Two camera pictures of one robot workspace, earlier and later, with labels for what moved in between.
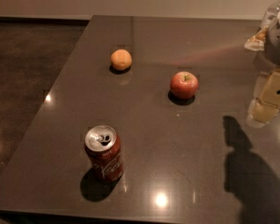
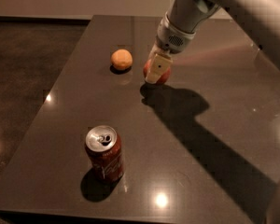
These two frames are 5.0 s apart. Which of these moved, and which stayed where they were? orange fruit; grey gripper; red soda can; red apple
Moved: red apple; grey gripper
Stayed: red soda can; orange fruit
